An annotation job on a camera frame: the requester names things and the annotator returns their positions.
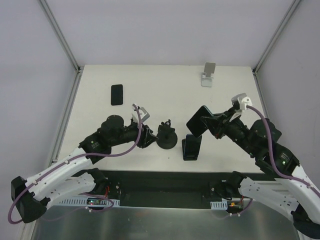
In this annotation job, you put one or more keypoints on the black phone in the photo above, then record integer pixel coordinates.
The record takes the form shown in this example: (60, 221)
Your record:
(195, 125)
(117, 96)

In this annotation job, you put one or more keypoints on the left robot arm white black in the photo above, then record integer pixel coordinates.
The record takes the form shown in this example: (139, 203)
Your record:
(33, 196)

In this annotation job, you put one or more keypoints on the right aluminium frame post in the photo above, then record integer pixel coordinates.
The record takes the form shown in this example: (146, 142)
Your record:
(293, 7)

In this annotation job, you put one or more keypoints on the silver metal phone stand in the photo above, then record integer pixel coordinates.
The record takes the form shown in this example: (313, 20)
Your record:
(207, 76)

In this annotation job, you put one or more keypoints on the right white cable duct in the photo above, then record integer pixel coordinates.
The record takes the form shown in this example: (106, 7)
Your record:
(219, 205)

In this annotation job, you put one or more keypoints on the blue phone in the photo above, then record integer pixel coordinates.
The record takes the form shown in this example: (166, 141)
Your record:
(192, 137)

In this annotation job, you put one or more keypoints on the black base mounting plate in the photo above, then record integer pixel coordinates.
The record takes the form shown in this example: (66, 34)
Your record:
(173, 190)

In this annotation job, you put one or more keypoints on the white cable duct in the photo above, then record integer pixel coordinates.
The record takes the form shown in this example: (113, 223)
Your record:
(219, 205)
(86, 201)

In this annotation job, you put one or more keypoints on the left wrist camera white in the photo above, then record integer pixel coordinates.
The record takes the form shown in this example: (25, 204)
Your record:
(139, 114)

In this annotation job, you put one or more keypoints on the left white cable duct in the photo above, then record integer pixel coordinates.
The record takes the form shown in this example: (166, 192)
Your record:
(86, 201)

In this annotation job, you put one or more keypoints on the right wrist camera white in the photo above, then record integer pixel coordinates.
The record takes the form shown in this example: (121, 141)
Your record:
(240, 103)

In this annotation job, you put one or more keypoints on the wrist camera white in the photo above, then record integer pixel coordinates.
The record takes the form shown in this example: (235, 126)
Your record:
(139, 114)
(240, 103)

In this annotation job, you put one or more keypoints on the aluminium frame post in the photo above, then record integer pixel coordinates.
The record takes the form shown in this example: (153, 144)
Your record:
(59, 35)
(293, 7)

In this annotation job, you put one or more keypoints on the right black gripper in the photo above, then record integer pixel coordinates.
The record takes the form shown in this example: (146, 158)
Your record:
(220, 125)

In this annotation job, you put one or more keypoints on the left aluminium frame post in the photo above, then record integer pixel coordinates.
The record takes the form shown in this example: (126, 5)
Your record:
(59, 35)

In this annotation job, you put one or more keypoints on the black round-base clamp stand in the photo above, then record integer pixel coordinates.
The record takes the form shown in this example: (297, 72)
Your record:
(166, 136)

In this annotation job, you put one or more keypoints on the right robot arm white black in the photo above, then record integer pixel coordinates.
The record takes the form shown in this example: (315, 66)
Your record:
(302, 207)

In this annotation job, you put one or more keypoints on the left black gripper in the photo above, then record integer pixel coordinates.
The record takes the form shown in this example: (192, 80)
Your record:
(145, 137)

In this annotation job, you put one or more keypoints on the black folding phone stand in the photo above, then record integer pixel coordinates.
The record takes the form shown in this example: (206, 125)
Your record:
(190, 150)

